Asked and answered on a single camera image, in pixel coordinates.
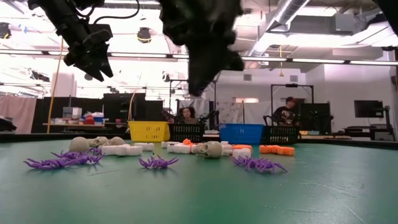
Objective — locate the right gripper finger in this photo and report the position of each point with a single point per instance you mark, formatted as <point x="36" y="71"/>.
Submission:
<point x="196" y="82"/>
<point x="210" y="79"/>

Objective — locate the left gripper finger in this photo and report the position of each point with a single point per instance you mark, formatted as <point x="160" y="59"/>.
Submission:
<point x="91" y="70"/>
<point x="105" y="63"/>

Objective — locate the black plastic basket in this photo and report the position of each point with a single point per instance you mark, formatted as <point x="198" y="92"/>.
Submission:
<point x="186" y="132"/>
<point x="281" y="135"/>

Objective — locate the blue plastic basket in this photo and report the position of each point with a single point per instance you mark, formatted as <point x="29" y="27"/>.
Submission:
<point x="241" y="133"/>

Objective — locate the yellow plastic basket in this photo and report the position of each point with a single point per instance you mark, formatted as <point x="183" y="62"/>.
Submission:
<point x="149" y="131"/>

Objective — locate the beige plastic skull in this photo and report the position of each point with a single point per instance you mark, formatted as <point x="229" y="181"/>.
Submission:
<point x="211" y="150"/>
<point x="99" y="141"/>
<point x="116" y="141"/>
<point x="79" y="144"/>

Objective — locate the purple plastic spider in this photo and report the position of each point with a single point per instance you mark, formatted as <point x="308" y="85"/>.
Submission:
<point x="269" y="166"/>
<point x="70" y="154"/>
<point x="245" y="161"/>
<point x="95" y="151"/>
<point x="85" y="159"/>
<point x="157" y="162"/>
<point x="46" y="163"/>

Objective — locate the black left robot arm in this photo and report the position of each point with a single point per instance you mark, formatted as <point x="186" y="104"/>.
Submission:
<point x="59" y="15"/>

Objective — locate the long ceiling light bar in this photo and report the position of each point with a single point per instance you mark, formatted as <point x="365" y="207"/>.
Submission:
<point x="373" y="63"/>
<point x="264" y="59"/>
<point x="180" y="56"/>
<point x="318" y="61"/>

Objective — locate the person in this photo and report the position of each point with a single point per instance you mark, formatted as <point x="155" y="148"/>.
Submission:
<point x="186" y="115"/>
<point x="286" y="113"/>

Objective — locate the white patterned cloth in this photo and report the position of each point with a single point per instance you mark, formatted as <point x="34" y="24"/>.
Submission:
<point x="230" y="112"/>

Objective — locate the clear storage box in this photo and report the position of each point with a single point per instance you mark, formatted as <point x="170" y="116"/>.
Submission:
<point x="72" y="112"/>

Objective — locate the black dome ceiling lamp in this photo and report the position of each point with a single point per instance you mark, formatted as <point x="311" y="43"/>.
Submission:
<point x="144" y="35"/>

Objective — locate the blue container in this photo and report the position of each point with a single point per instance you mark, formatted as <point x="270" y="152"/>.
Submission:
<point x="99" y="119"/>

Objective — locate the red container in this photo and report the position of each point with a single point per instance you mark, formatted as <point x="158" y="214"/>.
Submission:
<point x="88" y="120"/>

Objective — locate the black partition panel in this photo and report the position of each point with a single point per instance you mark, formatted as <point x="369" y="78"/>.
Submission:
<point x="56" y="109"/>
<point x="320" y="112"/>

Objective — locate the orange foam skeleton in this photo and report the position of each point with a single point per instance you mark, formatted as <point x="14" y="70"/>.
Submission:
<point x="242" y="146"/>
<point x="186" y="141"/>
<point x="267" y="148"/>
<point x="286" y="151"/>

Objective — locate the wooden work table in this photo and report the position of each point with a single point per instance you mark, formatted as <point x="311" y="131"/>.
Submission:
<point x="68" y="125"/>

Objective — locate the pink curtain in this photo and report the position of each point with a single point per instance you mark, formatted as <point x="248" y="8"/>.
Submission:
<point x="23" y="112"/>

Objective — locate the black bag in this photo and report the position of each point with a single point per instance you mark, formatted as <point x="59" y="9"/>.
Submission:
<point x="7" y="125"/>

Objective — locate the green table mat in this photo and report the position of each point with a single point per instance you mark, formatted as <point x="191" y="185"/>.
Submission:
<point x="199" y="193"/>

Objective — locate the grey ceiling air unit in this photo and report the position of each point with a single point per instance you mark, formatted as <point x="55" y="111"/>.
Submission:
<point x="343" y="23"/>

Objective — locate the black desk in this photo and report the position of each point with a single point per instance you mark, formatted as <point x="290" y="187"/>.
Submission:
<point x="360" y="129"/>

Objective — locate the black monitor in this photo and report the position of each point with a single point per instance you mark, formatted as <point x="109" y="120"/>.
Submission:
<point x="368" y="109"/>

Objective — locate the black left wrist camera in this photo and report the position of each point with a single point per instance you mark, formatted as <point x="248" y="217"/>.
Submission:
<point x="99" y="32"/>

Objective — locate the grey wall vent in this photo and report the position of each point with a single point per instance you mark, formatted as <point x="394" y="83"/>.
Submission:
<point x="293" y="78"/>
<point x="247" y="77"/>

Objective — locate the black station frame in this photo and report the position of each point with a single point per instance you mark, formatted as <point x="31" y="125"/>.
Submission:
<point x="291" y="85"/>

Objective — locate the silver ventilation duct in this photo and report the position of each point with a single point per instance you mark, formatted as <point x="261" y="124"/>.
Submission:
<point x="289" y="12"/>

